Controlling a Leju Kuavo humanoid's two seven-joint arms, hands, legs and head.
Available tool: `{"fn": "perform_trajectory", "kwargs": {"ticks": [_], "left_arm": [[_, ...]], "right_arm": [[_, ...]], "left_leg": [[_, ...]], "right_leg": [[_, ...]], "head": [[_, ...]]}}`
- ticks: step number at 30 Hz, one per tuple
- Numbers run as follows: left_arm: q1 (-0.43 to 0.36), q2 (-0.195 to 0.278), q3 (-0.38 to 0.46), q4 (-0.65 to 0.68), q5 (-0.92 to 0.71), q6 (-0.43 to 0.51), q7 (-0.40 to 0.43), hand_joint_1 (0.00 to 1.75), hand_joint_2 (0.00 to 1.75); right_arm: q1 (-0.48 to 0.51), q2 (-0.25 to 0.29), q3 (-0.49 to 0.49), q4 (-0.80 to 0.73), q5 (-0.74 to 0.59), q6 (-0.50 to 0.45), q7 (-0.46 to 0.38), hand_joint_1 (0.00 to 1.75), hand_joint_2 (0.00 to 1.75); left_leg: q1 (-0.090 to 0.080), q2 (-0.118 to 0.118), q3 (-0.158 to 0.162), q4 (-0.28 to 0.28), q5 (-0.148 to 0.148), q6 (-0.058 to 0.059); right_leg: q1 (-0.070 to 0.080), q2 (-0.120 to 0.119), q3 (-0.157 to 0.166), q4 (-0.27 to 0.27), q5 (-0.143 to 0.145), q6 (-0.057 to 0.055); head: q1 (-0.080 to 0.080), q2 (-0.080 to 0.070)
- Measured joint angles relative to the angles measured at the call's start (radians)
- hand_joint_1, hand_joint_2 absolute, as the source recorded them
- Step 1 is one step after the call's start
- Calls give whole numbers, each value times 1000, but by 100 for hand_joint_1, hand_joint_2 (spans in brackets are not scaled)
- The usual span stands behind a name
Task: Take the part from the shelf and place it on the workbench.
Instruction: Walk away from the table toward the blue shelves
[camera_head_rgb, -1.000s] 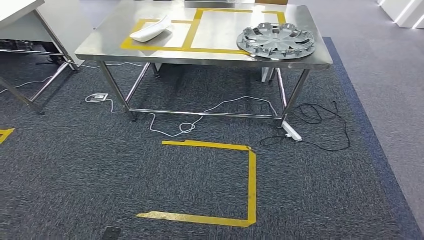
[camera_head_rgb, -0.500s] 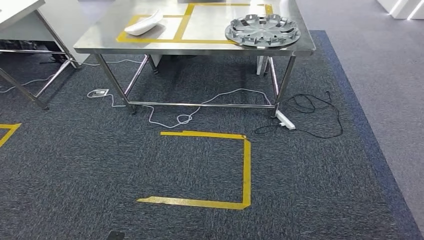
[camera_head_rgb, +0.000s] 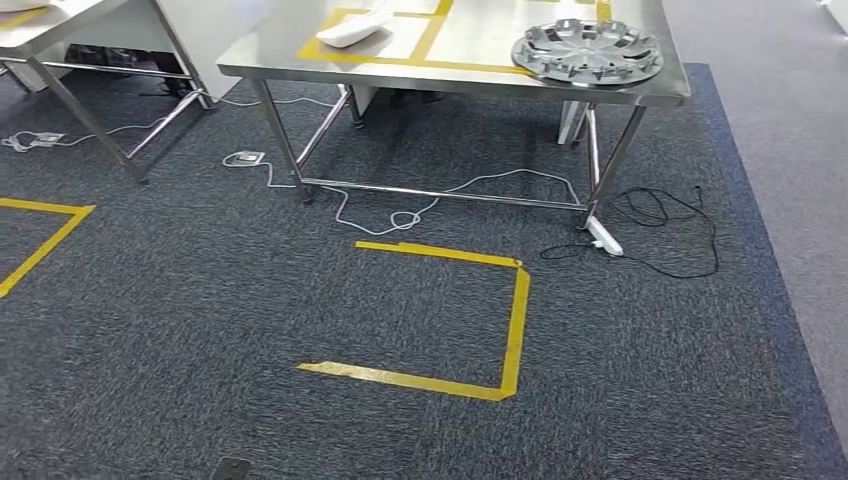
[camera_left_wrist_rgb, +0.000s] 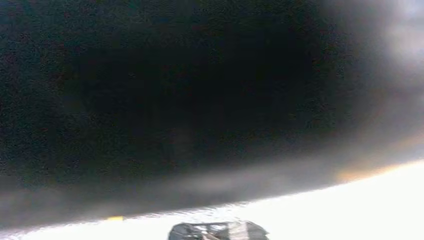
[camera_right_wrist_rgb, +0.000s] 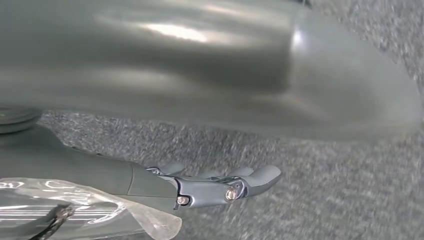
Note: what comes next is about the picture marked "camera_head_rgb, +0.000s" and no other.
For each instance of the yellow tape on workbench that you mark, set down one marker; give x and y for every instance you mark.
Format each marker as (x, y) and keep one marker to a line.
(371, 60)

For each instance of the stainless steel workbench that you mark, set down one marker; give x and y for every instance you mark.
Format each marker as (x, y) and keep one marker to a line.
(265, 53)

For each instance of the yellow floor tape marking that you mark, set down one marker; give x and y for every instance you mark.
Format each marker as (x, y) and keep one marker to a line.
(513, 331)
(40, 204)

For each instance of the white power strip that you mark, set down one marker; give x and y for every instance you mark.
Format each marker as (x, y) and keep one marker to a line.
(606, 238)

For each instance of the grey floor outlet box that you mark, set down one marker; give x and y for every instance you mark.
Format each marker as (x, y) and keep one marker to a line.
(48, 139)
(250, 158)

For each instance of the grey plastic wheel hubcap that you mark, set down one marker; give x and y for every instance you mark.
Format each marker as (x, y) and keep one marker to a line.
(583, 53)

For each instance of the white desk side panel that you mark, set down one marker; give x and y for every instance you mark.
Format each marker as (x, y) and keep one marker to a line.
(218, 33)

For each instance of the stainless steel table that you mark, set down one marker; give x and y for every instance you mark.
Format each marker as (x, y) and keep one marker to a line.
(60, 26)

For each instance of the yellow tape on table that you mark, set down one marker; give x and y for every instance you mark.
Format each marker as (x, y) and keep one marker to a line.
(20, 18)

